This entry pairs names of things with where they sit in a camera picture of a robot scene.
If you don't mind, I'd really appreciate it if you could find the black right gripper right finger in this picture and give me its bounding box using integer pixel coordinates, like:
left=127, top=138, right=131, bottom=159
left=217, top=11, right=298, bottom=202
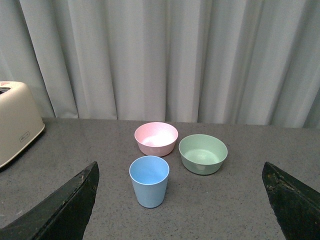
left=261, top=162, right=320, bottom=240

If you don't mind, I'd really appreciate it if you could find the blue plastic cup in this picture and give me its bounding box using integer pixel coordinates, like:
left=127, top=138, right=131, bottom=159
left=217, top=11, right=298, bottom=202
left=129, top=155, right=170, bottom=209

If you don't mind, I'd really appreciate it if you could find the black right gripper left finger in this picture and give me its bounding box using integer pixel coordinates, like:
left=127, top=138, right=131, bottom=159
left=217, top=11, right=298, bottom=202
left=0, top=161, right=100, bottom=240

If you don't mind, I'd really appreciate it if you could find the green plastic bowl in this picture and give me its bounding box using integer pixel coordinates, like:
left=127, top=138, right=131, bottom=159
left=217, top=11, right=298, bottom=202
left=178, top=134, right=228, bottom=175

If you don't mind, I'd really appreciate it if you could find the cream white toaster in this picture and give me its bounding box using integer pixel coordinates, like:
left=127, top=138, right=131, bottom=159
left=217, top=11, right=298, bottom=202
left=0, top=81, right=45, bottom=167

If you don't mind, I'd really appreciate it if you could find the pink plastic bowl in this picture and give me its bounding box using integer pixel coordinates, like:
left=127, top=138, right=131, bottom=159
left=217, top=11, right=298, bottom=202
left=134, top=122, right=179, bottom=157

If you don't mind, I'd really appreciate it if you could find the grey curtain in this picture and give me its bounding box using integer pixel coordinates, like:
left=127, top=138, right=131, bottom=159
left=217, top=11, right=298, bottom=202
left=0, top=0, right=320, bottom=129

